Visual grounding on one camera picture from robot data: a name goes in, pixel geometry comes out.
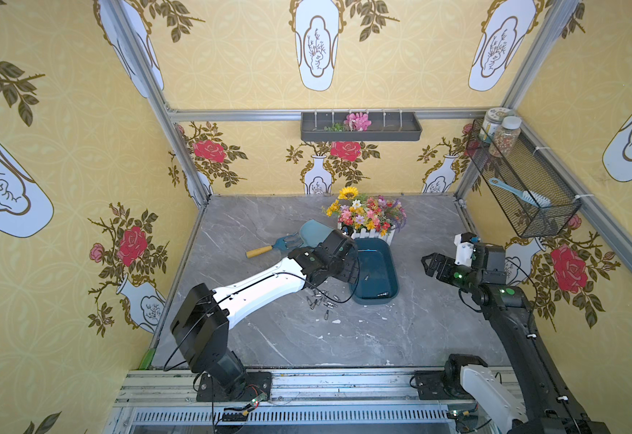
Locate clear jar white lid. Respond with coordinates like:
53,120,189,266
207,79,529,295
479,107,515,143

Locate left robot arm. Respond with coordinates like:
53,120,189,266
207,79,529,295
169,230,360,401

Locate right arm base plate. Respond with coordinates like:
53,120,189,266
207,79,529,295
410,371,472,401

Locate dark teal storage box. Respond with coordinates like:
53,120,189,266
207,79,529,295
350,238,399,306

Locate white picket flower planter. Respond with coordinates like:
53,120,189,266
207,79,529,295
322,186,407,245

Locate dark grey wall shelf tray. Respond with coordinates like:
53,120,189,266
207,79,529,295
300,110,423,142

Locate black wire mesh basket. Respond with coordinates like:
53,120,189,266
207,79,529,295
466,119,581,238

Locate yellow handled blue garden fork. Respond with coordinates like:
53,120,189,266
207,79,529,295
245,233,302,259

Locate light blue brush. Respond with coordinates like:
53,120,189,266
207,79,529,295
489,178,552,208

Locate aluminium corner frame post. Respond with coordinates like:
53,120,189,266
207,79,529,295
93,1,209,210

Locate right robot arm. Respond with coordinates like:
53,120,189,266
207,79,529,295
421,233,608,433

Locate aluminium front rail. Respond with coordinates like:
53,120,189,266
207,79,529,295
103,367,518,434

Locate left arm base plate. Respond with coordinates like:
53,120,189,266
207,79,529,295
193,371,272,403

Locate light blue plastic scoop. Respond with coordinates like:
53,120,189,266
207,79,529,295
299,220,333,248

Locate clear jar beige lid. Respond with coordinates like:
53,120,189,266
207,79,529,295
489,116,522,157

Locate pink flower on shelf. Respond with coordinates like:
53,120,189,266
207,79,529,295
344,112,372,132

